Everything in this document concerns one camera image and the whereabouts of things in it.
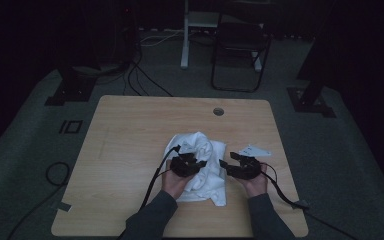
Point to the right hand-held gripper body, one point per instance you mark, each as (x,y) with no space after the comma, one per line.
(248,168)

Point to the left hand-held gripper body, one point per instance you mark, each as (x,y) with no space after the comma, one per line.
(181,166)

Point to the white ruffled skirt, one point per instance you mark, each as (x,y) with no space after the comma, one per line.
(210,180)

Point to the person's right hand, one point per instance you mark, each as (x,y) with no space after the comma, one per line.
(255,185)

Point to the person's left hand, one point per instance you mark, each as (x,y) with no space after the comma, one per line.
(175,185)

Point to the grey tape strip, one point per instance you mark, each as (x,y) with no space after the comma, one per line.
(300,204)
(61,206)

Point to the black stand with flat base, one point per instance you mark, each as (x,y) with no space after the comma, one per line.
(71,88)
(310,100)

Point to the black folding chair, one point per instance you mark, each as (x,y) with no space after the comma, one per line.
(240,50)

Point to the white desk frame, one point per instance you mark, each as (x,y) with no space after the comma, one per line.
(188,33)

